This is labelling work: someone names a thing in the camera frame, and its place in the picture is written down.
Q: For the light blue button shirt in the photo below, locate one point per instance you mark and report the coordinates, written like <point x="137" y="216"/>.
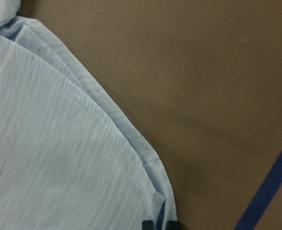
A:
<point x="69" y="157"/>

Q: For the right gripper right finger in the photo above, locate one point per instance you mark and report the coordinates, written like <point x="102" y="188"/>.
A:
<point x="173" y="225"/>

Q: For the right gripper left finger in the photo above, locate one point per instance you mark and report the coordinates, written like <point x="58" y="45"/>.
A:
<point x="147" y="225"/>

